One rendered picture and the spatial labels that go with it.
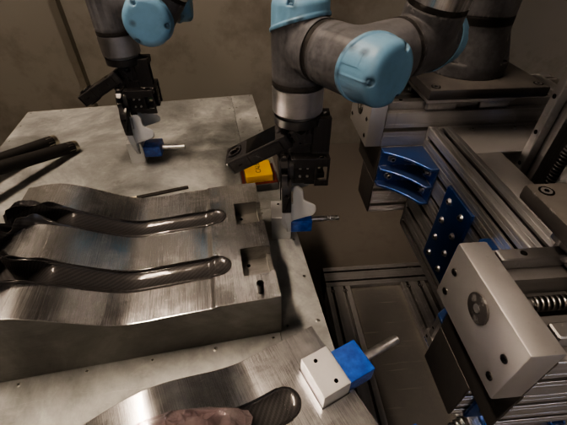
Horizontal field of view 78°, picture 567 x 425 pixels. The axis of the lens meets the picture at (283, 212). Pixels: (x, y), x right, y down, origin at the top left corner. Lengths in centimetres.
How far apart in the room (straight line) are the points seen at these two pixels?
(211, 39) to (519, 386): 211
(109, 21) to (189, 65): 153
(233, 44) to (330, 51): 185
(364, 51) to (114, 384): 51
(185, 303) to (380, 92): 35
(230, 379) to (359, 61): 38
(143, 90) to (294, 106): 43
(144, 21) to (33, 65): 199
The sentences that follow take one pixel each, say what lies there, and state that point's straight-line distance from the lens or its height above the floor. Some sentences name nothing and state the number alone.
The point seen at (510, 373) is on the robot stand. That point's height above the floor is 96.
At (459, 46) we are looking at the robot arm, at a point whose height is 114.
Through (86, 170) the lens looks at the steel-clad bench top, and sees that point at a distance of 97.
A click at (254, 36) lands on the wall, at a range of 224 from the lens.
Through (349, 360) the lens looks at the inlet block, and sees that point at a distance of 46.
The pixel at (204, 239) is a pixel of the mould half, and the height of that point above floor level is 89.
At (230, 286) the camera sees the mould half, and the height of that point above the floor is 89.
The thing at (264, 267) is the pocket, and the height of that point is 86.
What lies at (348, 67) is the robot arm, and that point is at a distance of 40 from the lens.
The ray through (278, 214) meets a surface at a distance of 64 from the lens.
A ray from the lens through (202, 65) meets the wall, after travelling 231.
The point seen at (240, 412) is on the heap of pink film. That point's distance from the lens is 44.
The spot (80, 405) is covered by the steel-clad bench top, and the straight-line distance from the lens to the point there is 57.
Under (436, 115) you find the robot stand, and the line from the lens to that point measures 78.
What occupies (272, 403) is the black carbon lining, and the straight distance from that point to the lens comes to 46.
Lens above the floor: 128
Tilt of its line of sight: 41 degrees down
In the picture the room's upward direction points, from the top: straight up
